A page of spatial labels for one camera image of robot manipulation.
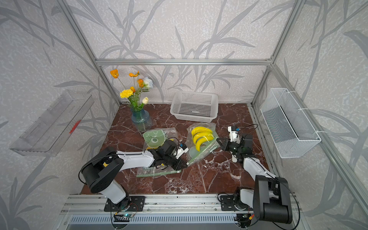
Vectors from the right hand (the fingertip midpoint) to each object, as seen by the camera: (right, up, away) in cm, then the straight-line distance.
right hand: (217, 139), depth 86 cm
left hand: (-19, -16, -2) cm, 25 cm away
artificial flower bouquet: (-50, +27, -3) cm, 57 cm away
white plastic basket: (-9, +22, +33) cm, 41 cm away
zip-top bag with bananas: (-7, -5, 0) cm, 9 cm away
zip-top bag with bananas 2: (-41, -1, +6) cm, 42 cm away
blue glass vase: (-51, +11, +10) cm, 53 cm away
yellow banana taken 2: (-10, +1, +11) cm, 15 cm away
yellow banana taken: (-8, -2, +10) cm, 13 cm away
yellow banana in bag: (-12, +5, +10) cm, 16 cm away
